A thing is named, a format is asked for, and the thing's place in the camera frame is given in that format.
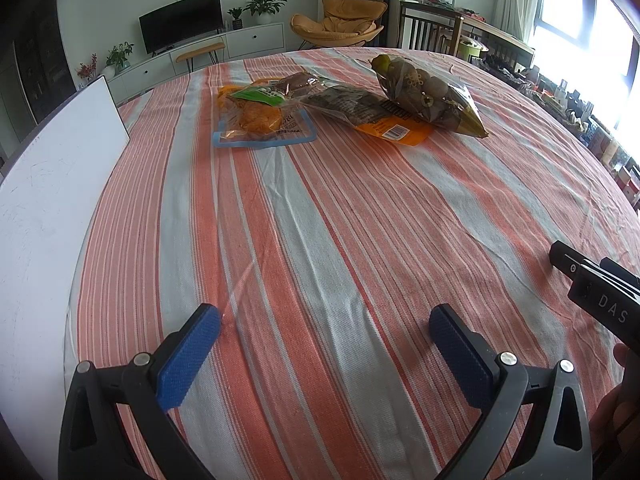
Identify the wooden stool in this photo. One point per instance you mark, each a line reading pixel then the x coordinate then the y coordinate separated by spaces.
pixel 200 52

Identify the clear gold-tipped nut bag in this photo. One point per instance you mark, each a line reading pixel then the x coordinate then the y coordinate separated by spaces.
pixel 430 95

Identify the white board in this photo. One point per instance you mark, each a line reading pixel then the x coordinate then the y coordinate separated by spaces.
pixel 45 200

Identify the cluttered low shelf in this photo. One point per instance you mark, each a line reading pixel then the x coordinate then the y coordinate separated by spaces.
pixel 590 105

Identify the blue-edged orange snack bag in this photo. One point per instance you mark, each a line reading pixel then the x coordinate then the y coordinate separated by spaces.
pixel 257 120

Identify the leafy plant in white pot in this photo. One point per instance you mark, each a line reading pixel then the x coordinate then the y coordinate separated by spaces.
pixel 119 56

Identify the dark cabinet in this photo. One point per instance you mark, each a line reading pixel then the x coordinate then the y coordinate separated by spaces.
pixel 45 70

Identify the striped orange grey tablecloth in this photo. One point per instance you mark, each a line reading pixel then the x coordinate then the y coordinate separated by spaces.
pixel 325 260

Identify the small potted plant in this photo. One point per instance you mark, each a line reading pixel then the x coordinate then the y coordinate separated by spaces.
pixel 236 17

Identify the large potted plant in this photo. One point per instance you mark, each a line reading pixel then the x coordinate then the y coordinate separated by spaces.
pixel 264 7

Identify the black television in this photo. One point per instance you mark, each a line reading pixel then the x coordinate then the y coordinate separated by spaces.
pixel 180 22

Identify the white television cabinet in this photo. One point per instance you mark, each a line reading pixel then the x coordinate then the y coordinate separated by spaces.
pixel 250 42

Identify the tan armchair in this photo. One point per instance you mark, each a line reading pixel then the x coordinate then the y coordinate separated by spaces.
pixel 340 22

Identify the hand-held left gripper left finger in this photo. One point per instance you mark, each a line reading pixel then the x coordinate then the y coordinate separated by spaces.
pixel 187 357

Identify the green container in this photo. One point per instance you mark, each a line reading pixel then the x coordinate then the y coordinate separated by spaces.
pixel 472 49

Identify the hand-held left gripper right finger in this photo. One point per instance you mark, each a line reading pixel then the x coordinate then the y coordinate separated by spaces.
pixel 460 357

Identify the orange-edged dark snack packet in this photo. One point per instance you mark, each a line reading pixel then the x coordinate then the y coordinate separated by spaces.
pixel 370 112

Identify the wooden side table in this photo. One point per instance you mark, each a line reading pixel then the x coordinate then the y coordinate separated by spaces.
pixel 450 22

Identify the red flower decoration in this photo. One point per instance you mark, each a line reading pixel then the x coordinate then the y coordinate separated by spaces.
pixel 87 67

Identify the dark brown snack packet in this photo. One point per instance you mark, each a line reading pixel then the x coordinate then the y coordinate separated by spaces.
pixel 297 84

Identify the person's right hand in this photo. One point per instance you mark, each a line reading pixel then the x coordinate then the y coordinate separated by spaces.
pixel 612 410

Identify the window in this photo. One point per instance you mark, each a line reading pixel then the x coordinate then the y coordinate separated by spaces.
pixel 585 25

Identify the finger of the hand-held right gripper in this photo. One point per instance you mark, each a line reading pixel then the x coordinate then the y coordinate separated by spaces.
pixel 607 305
pixel 565 257

